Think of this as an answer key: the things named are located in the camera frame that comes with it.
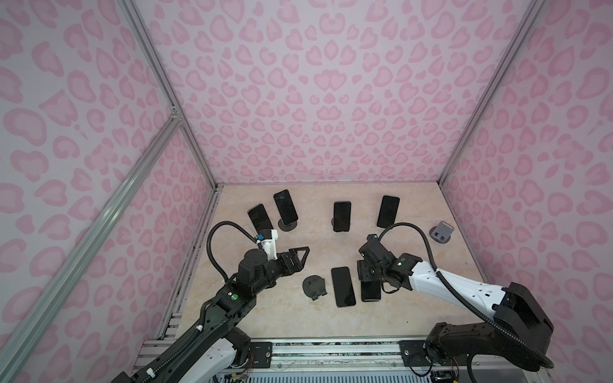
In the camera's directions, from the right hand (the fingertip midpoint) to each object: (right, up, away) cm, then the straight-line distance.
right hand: (365, 268), depth 84 cm
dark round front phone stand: (-18, -8, +4) cm, 20 cm away
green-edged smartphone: (+13, +19, +15) cm, 28 cm away
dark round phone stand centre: (-11, +15, +15) cm, 24 cm away
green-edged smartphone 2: (-39, +17, +8) cm, 44 cm away
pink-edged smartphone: (-7, -8, +3) cm, 11 cm away
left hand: (-22, +9, -11) cm, 26 cm away
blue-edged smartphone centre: (-7, +18, +13) cm, 23 cm away
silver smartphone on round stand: (-30, +21, +14) cm, 39 cm away
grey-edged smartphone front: (+1, -7, -1) cm, 8 cm away
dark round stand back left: (-30, +12, +19) cm, 38 cm away
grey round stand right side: (+34, +11, +14) cm, 38 cm away
